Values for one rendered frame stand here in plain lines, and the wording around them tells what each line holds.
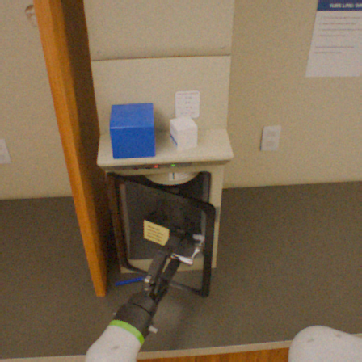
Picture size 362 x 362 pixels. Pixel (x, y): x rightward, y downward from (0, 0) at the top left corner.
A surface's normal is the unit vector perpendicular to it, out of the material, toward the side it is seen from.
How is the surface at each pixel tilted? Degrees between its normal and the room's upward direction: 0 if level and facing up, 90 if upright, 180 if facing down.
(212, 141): 0
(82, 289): 0
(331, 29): 90
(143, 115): 0
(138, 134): 90
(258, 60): 90
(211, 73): 90
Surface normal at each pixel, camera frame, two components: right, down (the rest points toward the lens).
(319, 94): 0.07, 0.66
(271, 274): 0.00, -0.76
